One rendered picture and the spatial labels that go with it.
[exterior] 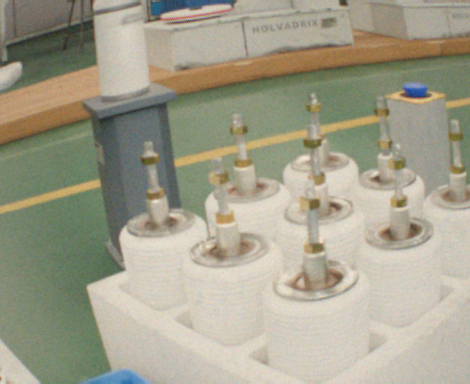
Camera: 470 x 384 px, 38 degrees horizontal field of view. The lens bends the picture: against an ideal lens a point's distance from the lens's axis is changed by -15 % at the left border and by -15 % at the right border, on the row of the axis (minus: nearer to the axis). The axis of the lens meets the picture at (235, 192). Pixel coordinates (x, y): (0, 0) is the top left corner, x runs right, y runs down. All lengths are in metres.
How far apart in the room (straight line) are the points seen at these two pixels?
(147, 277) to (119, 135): 0.51
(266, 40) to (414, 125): 2.05
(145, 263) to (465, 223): 0.35
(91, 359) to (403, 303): 0.53
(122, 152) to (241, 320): 0.63
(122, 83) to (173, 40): 1.60
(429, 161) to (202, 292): 0.43
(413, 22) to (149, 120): 2.28
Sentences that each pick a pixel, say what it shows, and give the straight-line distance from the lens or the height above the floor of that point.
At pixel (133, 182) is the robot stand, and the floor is 0.16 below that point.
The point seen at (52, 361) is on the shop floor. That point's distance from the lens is 1.10.
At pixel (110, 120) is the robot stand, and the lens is 1.29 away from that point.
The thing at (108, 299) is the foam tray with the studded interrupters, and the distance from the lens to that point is 0.84.
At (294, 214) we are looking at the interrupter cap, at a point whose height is 0.25.
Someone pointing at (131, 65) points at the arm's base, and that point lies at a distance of 1.29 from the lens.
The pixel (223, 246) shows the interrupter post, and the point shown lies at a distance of 0.73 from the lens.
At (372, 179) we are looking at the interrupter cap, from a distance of 0.89.
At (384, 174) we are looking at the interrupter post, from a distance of 0.87.
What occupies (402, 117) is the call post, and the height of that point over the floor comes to 0.29.
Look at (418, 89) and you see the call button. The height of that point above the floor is 0.33.
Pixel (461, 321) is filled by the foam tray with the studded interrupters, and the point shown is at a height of 0.15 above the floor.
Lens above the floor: 0.54
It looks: 18 degrees down
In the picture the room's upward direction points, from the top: 8 degrees counter-clockwise
